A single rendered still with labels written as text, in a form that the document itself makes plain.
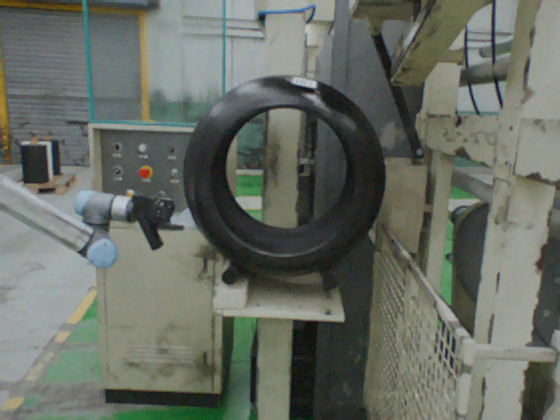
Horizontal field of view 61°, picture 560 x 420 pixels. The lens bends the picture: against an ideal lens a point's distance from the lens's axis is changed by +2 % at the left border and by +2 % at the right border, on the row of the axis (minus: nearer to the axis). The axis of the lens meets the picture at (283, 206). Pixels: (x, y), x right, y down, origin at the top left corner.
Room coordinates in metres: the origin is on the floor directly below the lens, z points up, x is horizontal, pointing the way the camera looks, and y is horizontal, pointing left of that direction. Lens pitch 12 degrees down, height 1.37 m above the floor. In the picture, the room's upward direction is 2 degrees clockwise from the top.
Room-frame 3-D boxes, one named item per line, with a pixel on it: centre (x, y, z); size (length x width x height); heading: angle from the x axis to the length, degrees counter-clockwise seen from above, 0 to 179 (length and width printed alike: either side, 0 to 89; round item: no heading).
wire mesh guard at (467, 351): (1.16, -0.33, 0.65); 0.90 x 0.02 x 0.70; 178
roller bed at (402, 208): (1.61, -0.39, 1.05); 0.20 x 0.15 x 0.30; 178
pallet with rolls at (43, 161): (7.21, 3.72, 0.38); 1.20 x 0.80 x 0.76; 15
